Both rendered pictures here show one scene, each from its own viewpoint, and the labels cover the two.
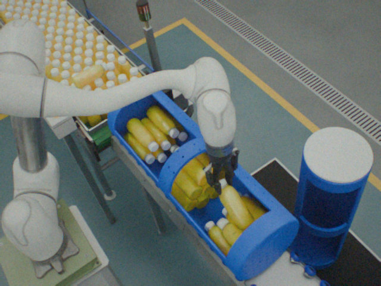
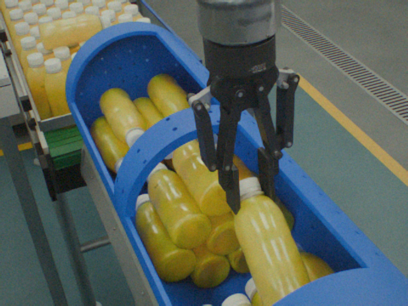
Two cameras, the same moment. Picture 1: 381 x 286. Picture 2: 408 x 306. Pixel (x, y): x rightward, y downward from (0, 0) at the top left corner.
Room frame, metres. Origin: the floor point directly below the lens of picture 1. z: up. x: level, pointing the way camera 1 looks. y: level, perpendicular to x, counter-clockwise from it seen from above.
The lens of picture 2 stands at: (0.19, -0.14, 1.72)
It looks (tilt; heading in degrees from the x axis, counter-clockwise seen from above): 34 degrees down; 10
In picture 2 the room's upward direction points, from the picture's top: 7 degrees counter-clockwise
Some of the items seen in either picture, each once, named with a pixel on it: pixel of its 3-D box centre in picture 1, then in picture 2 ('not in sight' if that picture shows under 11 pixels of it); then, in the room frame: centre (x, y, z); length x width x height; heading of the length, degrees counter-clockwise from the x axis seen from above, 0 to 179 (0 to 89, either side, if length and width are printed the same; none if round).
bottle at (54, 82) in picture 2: (91, 111); (61, 96); (1.53, 0.44, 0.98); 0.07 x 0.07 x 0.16
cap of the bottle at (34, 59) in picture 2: not in sight; (35, 59); (1.56, 0.50, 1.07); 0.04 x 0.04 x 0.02
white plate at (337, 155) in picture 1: (337, 154); not in sight; (0.98, -0.58, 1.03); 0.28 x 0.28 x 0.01
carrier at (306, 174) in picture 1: (324, 208); not in sight; (0.98, -0.58, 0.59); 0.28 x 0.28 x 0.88
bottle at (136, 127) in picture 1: (142, 134); (124, 118); (1.23, 0.19, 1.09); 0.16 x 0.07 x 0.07; 28
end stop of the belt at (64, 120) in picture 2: (125, 111); (122, 104); (1.50, 0.28, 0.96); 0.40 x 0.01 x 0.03; 118
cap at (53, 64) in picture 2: not in sight; (52, 64); (1.53, 0.44, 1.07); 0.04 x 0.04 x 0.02
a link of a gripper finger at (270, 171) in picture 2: (228, 179); (266, 175); (0.83, -0.11, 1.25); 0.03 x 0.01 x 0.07; 28
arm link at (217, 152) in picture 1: (219, 141); (238, 7); (0.81, -0.09, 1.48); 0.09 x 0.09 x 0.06
